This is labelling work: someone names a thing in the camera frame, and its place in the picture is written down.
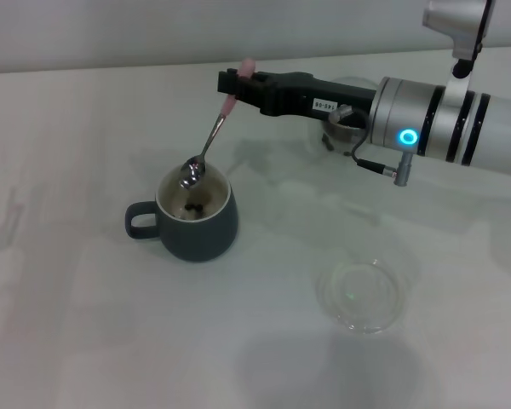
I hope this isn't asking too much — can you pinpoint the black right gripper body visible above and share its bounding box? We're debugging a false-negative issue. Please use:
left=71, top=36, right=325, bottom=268
left=258, top=71, right=379, bottom=125

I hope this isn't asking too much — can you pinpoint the pink-handled metal spoon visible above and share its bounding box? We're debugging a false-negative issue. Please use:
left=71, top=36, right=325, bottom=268
left=178, top=58, right=256, bottom=191

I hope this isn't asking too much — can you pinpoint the dark blue ceramic mug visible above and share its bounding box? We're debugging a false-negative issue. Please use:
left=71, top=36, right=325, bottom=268
left=124, top=164, right=240, bottom=263

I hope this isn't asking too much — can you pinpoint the double-walled glass cup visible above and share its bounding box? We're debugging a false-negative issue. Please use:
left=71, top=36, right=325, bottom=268
left=305, top=75, right=376, bottom=158

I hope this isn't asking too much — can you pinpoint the clear glass saucer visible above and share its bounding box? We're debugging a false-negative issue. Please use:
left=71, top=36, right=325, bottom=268
left=314, top=258, right=408, bottom=336

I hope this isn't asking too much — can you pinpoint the black gripper cable with plug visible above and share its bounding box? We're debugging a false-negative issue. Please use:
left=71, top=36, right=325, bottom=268
left=328, top=104, right=415, bottom=187

